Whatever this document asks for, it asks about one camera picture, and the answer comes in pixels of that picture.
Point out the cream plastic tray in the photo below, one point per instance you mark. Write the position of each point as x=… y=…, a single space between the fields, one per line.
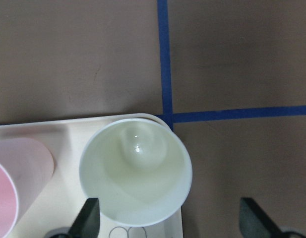
x=59 y=203

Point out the pink plastic cup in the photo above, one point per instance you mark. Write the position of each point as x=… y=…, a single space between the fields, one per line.
x=26 y=166

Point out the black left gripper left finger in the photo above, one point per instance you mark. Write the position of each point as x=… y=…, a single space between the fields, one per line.
x=87 y=223

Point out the white plastic cup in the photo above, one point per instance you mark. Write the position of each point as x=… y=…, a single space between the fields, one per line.
x=140 y=171

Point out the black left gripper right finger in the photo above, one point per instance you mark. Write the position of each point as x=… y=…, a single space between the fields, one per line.
x=254 y=222

